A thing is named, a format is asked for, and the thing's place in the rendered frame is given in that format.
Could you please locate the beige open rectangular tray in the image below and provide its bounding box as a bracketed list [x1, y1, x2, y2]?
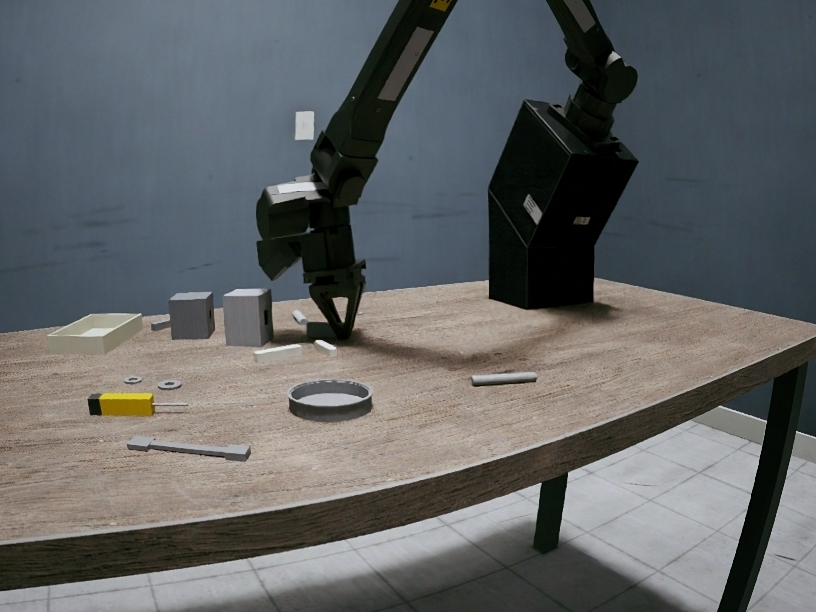
[47, 314, 143, 355]

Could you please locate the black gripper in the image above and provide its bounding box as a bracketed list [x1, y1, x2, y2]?
[303, 224, 366, 339]

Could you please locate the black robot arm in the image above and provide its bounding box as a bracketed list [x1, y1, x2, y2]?
[256, 0, 638, 281]

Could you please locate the white cylinder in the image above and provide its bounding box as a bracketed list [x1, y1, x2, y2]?
[292, 310, 308, 326]

